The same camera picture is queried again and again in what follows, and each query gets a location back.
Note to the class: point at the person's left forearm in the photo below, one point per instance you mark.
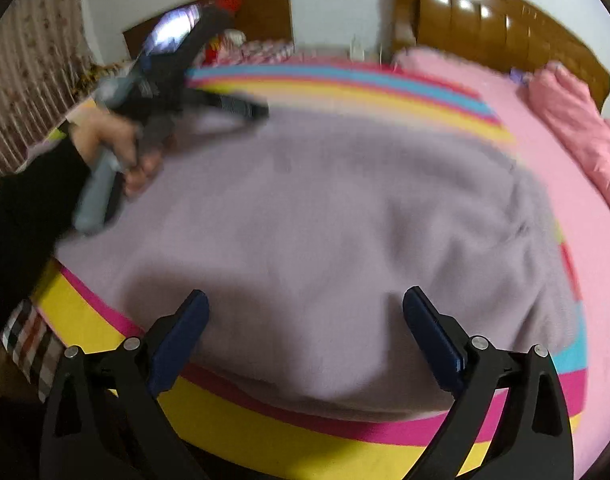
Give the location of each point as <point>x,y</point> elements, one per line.
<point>20,240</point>

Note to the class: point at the brown checked cloth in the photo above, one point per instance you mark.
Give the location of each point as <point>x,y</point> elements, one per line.
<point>32,350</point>

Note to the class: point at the small purple cloth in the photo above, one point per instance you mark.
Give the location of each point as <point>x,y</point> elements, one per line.
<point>521,77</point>

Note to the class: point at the red embroidered pillow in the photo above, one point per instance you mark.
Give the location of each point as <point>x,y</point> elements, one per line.
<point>230,5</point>

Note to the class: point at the red plaid cloth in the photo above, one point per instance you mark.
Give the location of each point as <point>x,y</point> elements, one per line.
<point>267,50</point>

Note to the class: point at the glossy wooden headboard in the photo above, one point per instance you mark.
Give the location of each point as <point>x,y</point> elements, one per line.
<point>490,20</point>

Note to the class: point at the pink quilt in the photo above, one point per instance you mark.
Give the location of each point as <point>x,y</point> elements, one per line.
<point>585,130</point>

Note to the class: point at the dark wooden headboard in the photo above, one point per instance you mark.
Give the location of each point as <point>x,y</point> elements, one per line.
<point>262,10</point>

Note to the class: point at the purple pants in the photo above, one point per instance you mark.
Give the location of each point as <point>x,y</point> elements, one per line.
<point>310,240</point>

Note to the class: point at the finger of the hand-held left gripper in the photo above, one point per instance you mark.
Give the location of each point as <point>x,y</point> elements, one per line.
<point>200,35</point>
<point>230,105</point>

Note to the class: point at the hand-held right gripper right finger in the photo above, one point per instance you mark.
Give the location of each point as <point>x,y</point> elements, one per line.
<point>435,340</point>

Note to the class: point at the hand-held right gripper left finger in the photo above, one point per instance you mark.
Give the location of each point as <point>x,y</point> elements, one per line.
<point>177,345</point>

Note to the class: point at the brown floral curtain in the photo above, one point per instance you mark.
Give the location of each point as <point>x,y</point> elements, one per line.
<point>30,60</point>

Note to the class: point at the tiger print blanket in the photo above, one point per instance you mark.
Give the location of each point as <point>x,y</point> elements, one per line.
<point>102,75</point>

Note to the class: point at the person's left hand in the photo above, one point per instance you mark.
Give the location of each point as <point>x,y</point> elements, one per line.
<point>102,132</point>

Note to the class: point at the colourful striped blanket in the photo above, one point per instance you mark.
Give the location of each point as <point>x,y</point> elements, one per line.
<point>265,435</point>

